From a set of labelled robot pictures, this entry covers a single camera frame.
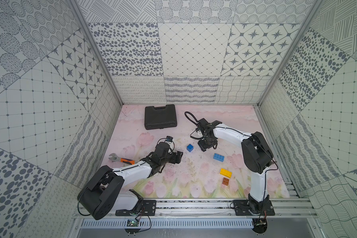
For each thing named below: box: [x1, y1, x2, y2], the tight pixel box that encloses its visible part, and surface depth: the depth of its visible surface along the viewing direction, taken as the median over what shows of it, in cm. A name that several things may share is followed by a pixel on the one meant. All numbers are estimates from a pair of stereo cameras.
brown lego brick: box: [222, 177, 230, 186], surface depth 83 cm
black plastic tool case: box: [144, 104, 178, 130], surface depth 112 cm
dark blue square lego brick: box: [186, 143, 194, 153], surface depth 96 cm
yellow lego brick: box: [219, 168, 233, 179], surface depth 87 cm
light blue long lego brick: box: [212, 152, 225, 163], surface depth 92 cm
